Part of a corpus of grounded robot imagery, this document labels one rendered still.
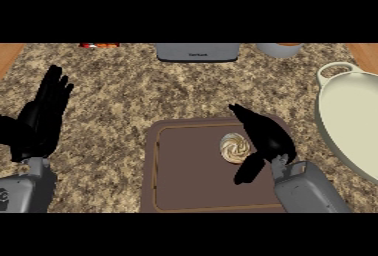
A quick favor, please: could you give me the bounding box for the grey appliance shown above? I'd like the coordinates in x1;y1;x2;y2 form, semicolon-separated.
154;43;241;64

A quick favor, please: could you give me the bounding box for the brown tray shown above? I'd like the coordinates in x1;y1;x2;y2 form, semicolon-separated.
139;114;298;214

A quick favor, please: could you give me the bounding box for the cream swirl cupcake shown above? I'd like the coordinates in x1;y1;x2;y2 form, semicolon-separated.
218;132;254;165

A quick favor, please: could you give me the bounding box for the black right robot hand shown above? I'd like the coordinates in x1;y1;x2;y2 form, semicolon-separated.
227;103;298;186

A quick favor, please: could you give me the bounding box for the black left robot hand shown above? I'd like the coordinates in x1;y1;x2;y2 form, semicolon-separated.
0;64;75;164

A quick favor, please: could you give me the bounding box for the cream oval pot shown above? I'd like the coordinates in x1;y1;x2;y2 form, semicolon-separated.
314;61;378;185

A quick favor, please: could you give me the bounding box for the red and orange package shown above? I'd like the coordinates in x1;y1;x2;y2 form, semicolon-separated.
78;43;121;49

